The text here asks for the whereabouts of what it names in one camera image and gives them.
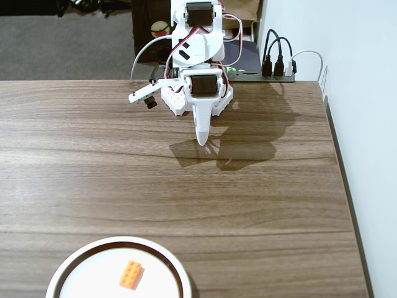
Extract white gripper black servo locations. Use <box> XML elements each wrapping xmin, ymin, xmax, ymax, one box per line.
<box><xmin>181</xmin><ymin>68</ymin><xmax>225</xmax><ymax>147</ymax></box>

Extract orange lego block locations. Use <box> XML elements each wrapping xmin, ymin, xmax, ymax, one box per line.
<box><xmin>119</xmin><ymin>260</ymin><xmax>145</xmax><ymax>291</ymax></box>

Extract black electronics box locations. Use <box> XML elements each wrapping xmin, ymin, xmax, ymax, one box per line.
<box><xmin>221</xmin><ymin>39</ymin><xmax>296</xmax><ymax>84</ymax></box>

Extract round red white object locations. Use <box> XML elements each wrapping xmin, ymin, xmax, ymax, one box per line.
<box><xmin>150</xmin><ymin>20</ymin><xmax>171</xmax><ymax>38</ymax></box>

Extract dark cabinet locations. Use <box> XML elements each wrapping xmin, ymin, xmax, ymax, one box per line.
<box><xmin>132</xmin><ymin>0</ymin><xmax>174</xmax><ymax>65</ymax></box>

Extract brown paper bag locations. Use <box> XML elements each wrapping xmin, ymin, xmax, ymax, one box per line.
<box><xmin>221</xmin><ymin>0</ymin><xmax>260</xmax><ymax>31</ymax></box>

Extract black equipment pile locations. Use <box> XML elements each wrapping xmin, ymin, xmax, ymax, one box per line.
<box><xmin>0</xmin><ymin>0</ymin><xmax>133</xmax><ymax>18</ymax></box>

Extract wrist camera on white mount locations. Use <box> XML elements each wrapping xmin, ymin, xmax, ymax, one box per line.
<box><xmin>128</xmin><ymin>77</ymin><xmax>182</xmax><ymax>110</ymax></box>

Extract black usb cable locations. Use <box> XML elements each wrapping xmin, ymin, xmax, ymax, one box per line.
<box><xmin>261</xmin><ymin>29</ymin><xmax>294</xmax><ymax>78</ymax></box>
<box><xmin>267</xmin><ymin>36</ymin><xmax>298</xmax><ymax>77</ymax></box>

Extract red black white servo wires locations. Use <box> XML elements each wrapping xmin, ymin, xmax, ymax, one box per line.
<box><xmin>216</xmin><ymin>6</ymin><xmax>245</xmax><ymax>68</ymax></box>

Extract white camera cable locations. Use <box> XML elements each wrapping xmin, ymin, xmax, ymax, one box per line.
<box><xmin>130</xmin><ymin>35</ymin><xmax>173</xmax><ymax>80</ymax></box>

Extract white usb cable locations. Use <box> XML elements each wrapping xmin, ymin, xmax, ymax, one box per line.
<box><xmin>284</xmin><ymin>48</ymin><xmax>324</xmax><ymax>83</ymax></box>

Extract thin metal wire loop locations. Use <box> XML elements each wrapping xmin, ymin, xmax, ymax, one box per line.
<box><xmin>319</xmin><ymin>65</ymin><xmax>329</xmax><ymax>97</ymax></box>

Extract white plate with black ring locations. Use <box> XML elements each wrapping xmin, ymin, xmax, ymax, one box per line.
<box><xmin>45</xmin><ymin>236</ymin><xmax>192</xmax><ymax>298</ymax></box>

